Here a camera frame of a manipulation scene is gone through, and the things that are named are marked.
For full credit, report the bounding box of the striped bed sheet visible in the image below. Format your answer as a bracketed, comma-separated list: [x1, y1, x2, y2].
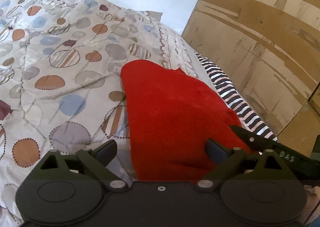
[196, 54, 278, 141]

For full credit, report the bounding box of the red long-sleeve sweater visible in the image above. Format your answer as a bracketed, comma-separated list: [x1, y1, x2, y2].
[120, 60, 251, 182]

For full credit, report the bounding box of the patterned white quilt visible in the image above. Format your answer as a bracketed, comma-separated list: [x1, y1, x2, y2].
[1, 0, 206, 226]

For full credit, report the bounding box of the plywood wardrobe panel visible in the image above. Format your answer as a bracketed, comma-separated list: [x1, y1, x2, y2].
[182, 0, 319, 156]

